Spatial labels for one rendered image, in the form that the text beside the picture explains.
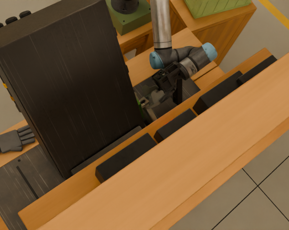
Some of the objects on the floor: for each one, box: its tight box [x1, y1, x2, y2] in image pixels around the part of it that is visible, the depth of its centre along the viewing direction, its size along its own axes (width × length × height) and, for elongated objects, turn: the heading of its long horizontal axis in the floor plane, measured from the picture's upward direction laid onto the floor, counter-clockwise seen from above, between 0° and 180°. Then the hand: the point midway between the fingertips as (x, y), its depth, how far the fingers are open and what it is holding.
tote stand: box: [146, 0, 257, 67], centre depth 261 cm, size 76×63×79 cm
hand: (146, 105), depth 138 cm, fingers open, 7 cm apart
